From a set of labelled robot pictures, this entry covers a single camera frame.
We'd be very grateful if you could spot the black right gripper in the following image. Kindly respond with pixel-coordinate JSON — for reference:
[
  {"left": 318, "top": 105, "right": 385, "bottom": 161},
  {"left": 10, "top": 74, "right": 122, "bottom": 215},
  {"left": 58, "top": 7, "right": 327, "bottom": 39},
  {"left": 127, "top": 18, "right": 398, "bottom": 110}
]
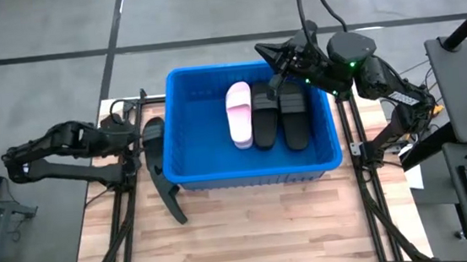
[{"left": 253, "top": 32, "right": 334, "bottom": 102}]

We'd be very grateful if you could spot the black rubber slide sandal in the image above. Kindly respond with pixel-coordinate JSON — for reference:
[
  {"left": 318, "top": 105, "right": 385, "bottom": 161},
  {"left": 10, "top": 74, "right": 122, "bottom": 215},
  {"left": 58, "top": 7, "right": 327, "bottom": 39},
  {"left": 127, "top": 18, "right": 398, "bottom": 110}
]
[
  {"left": 276, "top": 79, "right": 314, "bottom": 153},
  {"left": 147, "top": 151, "right": 189, "bottom": 228},
  {"left": 248, "top": 80, "right": 284, "bottom": 152},
  {"left": 139, "top": 116, "right": 171, "bottom": 173}
]

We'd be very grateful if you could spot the blue plastic bin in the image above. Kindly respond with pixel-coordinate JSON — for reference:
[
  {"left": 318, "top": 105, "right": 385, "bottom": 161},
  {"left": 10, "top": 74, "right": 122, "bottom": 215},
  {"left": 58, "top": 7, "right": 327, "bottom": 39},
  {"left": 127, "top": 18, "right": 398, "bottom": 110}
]
[{"left": 154, "top": 53, "right": 345, "bottom": 194}]

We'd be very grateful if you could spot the black desk crossbar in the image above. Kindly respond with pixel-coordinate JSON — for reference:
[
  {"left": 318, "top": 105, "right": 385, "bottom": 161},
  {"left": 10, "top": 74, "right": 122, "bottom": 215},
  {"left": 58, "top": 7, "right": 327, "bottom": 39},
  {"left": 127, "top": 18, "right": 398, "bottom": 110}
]
[{"left": 398, "top": 122, "right": 460, "bottom": 172}]

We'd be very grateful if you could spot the white paper sheet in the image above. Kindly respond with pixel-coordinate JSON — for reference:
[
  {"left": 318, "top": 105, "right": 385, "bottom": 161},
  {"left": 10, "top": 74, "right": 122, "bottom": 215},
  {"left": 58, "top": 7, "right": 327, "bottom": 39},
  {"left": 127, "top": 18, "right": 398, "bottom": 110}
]
[{"left": 404, "top": 164, "right": 425, "bottom": 192}]

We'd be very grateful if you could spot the grey desk panel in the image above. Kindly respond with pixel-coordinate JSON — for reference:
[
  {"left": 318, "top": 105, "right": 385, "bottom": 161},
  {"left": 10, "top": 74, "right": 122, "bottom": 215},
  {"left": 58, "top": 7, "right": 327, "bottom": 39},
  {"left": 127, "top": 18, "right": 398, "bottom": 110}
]
[{"left": 423, "top": 33, "right": 467, "bottom": 149}]

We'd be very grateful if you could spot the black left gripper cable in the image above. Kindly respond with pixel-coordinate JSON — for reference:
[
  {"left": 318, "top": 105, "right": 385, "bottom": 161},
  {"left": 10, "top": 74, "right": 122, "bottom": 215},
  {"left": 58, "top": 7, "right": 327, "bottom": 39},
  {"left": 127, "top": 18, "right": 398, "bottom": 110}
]
[{"left": 106, "top": 96, "right": 140, "bottom": 120}]

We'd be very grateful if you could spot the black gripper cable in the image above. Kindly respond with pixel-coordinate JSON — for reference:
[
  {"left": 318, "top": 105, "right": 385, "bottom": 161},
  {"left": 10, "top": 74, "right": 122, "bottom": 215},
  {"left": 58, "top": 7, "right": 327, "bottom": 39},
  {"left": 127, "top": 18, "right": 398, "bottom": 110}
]
[
  {"left": 106, "top": 96, "right": 140, "bottom": 120},
  {"left": 295, "top": 0, "right": 350, "bottom": 38}
]

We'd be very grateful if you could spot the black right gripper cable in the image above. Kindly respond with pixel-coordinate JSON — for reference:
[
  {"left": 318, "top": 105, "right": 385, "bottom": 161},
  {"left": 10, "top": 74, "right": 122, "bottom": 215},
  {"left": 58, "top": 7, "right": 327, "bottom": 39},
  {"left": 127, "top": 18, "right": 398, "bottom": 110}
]
[{"left": 295, "top": 0, "right": 350, "bottom": 38}]

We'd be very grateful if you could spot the black aluminium table frame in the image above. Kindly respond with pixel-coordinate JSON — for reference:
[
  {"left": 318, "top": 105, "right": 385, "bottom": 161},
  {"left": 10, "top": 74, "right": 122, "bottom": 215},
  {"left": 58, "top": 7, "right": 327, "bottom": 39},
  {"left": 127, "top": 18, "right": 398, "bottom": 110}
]
[
  {"left": 57, "top": 85, "right": 182, "bottom": 262},
  {"left": 323, "top": 85, "right": 432, "bottom": 262}
]

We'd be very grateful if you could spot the yellow cable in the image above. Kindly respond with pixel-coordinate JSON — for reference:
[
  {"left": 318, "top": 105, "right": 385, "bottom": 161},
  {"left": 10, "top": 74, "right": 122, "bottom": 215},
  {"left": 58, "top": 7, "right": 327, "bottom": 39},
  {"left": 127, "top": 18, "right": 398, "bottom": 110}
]
[{"left": 426, "top": 101, "right": 446, "bottom": 120}]

